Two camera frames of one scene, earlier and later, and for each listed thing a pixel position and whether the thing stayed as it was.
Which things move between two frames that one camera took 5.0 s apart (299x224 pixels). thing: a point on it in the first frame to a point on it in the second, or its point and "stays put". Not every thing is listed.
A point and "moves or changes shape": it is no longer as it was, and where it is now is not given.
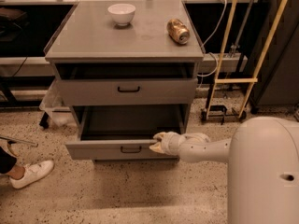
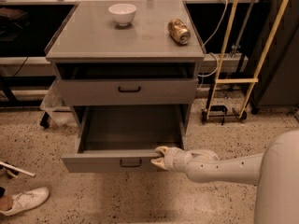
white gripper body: (170, 143) to (173, 161)
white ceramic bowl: (121, 14) stays put
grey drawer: (122, 132) moves or changes shape
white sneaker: (33, 174) to (26, 200)
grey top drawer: (127, 83) stays put
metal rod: (15, 140) to (22, 171)
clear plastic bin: (52, 109) stays put
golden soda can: (177, 31) stays put
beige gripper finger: (157, 147) to (159, 161)
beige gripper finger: (160, 134) to (163, 148)
